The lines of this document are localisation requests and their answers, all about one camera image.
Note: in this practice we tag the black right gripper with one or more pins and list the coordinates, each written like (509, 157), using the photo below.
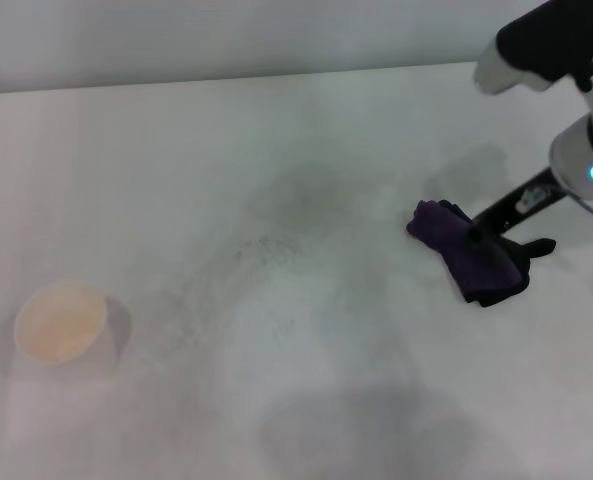
(518, 202)

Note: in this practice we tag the purple and black rag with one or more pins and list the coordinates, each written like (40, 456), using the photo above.
(471, 260)

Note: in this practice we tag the white paper cup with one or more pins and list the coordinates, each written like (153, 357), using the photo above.
(58, 322)

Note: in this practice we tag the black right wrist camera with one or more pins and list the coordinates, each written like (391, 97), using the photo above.
(546, 42)

